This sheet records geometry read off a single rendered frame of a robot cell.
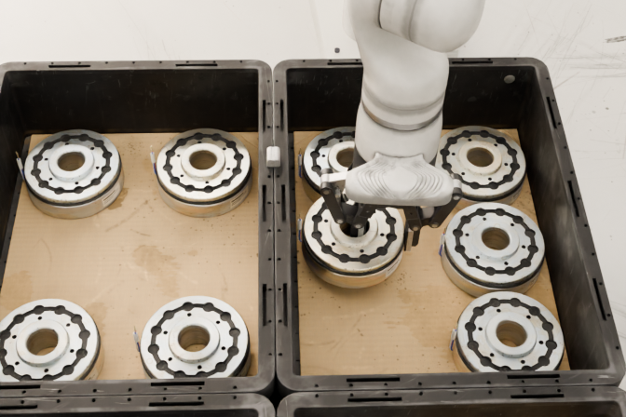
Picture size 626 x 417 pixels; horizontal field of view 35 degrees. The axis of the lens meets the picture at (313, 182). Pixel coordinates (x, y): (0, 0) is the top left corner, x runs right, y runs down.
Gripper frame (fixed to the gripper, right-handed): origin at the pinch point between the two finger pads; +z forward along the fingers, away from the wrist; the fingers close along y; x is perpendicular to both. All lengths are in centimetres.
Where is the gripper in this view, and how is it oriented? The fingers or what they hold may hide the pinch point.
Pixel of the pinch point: (384, 233)
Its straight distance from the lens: 99.9
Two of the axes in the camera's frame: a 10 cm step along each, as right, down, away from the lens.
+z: -0.2, 6.3, 7.8
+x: -0.4, 7.8, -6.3
